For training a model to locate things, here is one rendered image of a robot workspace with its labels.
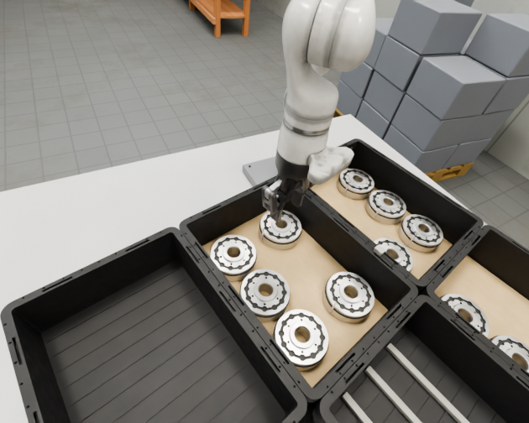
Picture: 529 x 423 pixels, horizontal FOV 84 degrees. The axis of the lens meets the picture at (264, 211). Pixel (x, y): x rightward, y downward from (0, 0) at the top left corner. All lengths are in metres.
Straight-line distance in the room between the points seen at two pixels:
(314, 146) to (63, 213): 0.80
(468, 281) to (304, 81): 0.64
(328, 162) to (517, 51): 1.94
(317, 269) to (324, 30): 0.50
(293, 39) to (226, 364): 0.52
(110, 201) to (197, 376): 0.62
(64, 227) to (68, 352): 0.44
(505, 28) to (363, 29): 2.02
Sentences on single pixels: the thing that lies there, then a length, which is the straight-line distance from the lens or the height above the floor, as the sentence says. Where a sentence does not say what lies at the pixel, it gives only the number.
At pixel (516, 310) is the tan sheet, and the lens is 0.91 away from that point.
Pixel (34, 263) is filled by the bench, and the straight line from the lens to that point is 0.96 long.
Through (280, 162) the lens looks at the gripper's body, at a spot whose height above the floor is 1.12.
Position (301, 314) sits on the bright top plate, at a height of 0.86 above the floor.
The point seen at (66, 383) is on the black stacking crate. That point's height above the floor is 0.83.
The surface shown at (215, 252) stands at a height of 0.86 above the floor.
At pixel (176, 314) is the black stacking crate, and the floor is 0.83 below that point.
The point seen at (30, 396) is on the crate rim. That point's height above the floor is 0.93.
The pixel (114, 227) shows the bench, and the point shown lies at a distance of 0.96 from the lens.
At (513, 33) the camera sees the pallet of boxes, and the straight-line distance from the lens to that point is 2.34.
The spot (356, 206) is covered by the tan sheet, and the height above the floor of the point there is 0.83.
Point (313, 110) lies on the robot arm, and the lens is 0.41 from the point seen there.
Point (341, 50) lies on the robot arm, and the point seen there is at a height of 1.30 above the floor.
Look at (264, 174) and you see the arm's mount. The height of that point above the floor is 0.73.
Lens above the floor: 1.41
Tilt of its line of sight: 48 degrees down
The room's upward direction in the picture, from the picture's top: 9 degrees clockwise
